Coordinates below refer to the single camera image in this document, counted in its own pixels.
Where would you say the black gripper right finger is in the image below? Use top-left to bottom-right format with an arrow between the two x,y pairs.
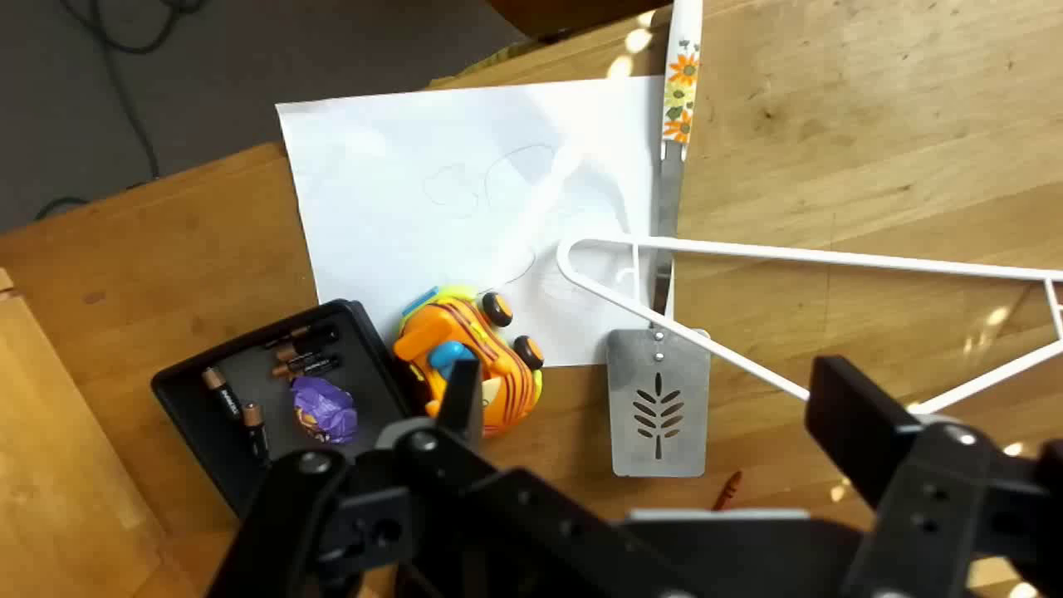
803,354 -> 1063,598

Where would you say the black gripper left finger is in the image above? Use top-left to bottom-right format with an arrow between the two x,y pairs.
204,358 -> 690,598

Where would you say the purple foil-wrapped item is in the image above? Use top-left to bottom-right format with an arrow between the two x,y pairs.
289,372 -> 363,449

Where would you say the black electronic device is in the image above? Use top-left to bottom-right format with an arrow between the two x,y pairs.
150,296 -> 428,520

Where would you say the black copper-tipped battery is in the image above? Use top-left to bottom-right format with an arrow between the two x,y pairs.
282,322 -> 344,345
200,367 -> 246,423
240,399 -> 273,460
269,341 -> 344,380

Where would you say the orange toy car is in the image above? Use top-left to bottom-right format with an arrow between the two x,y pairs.
389,284 -> 548,442

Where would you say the white plastic clothes hanger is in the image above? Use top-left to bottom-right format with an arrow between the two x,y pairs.
555,233 -> 1063,420

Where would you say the wooden desk hutch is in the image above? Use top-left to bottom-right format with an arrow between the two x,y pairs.
0,262 -> 195,598

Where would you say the white paper sheet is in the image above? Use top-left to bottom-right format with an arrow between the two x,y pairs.
273,75 -> 666,372

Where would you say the black floor cable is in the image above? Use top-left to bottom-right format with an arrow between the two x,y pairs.
52,0 -> 208,180

